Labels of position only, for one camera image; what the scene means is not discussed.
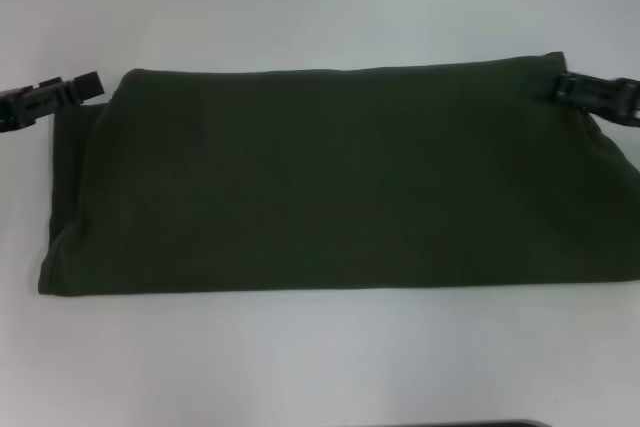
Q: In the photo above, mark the dark green printed t-shirt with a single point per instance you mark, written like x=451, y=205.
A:
x=325, y=182

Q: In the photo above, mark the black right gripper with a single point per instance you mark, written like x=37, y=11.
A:
x=617, y=104

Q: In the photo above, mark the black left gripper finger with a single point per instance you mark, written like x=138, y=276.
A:
x=40, y=107
x=52, y=83

